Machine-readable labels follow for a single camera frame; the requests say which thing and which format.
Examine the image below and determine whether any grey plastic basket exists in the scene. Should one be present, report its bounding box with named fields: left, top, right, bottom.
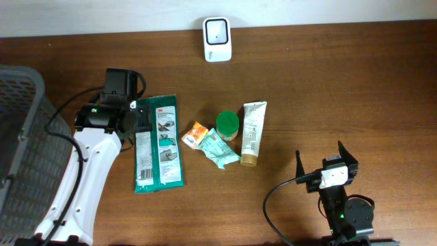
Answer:
left=1, top=65, right=72, bottom=245

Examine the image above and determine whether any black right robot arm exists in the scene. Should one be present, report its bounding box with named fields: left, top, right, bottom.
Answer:
left=296, top=142, right=400, bottom=246

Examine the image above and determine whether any black right camera cable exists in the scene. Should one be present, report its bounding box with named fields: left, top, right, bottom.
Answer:
left=262, top=172, right=322, bottom=246

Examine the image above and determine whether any white barcode scanner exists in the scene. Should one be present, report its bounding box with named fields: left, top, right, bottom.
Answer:
left=202, top=17, right=232, bottom=63

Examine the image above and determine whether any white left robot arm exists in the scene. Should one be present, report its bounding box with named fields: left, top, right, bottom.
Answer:
left=14, top=68, right=146, bottom=245

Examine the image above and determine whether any teal snack packet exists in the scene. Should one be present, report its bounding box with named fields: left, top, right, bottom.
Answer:
left=196, top=128, right=240, bottom=169

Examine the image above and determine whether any green lidded jar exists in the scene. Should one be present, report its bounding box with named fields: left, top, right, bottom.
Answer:
left=216, top=111, right=240, bottom=141

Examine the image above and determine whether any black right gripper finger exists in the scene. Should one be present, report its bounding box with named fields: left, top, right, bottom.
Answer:
left=337, top=141, right=358, bottom=165
left=296, top=150, right=305, bottom=184

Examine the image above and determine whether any white tube with gold cap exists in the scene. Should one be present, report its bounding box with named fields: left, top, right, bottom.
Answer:
left=240, top=101, right=267, bottom=167

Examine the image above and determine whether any green 3M wipes pack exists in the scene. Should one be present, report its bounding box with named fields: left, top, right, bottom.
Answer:
left=135, top=95, right=184, bottom=194

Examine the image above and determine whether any orange snack packet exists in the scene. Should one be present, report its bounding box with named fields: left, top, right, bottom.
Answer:
left=181, top=122, right=209, bottom=150

